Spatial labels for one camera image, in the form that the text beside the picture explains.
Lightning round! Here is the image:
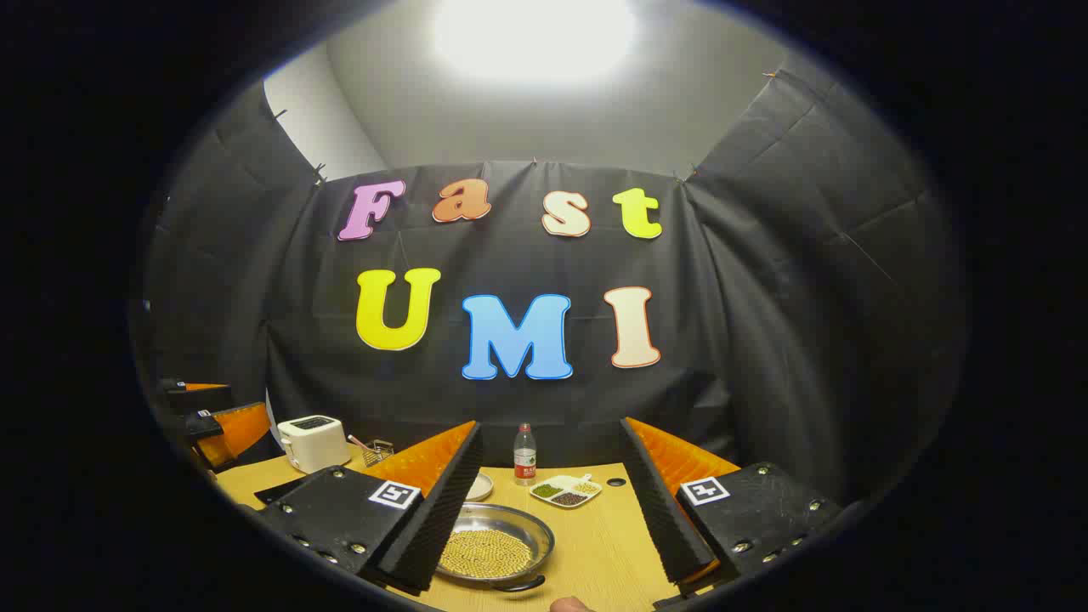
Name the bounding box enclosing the clear plastic water bottle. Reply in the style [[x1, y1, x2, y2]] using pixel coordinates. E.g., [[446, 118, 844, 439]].
[[513, 423, 538, 486]]

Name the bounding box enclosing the white divided dish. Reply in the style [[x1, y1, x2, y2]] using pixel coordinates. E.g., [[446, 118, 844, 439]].
[[529, 473, 603, 509]]

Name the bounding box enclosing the ceiling light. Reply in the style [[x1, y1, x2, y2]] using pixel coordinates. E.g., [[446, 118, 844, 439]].
[[433, 0, 638, 86]]

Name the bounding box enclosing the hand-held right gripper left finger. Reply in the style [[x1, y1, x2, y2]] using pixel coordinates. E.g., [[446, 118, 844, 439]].
[[255, 421, 484, 596]]

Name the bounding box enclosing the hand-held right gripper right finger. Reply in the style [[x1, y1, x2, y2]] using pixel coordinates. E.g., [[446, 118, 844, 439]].
[[619, 416, 842, 596]]

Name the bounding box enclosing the pile of soybeans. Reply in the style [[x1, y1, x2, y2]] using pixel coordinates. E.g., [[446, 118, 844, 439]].
[[439, 529, 534, 577]]

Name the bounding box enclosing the steel pot with black handles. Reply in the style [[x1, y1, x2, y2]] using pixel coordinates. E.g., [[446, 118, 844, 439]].
[[435, 502, 556, 593]]

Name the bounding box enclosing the black induction cooktop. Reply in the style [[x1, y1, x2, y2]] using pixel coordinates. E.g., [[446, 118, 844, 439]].
[[253, 476, 311, 504]]

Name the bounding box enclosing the white toaster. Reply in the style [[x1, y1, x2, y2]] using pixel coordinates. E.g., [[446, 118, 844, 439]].
[[277, 415, 351, 474]]

